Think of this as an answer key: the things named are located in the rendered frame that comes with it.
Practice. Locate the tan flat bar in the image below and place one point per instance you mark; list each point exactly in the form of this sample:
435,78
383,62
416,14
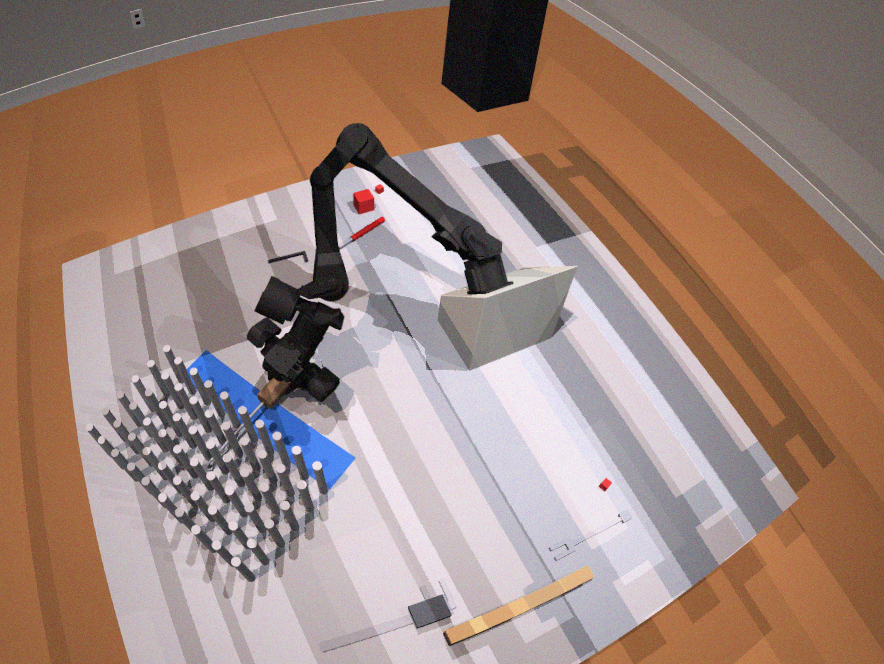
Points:
505,613

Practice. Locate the blue tape strip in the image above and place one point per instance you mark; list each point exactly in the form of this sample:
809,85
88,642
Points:
314,446

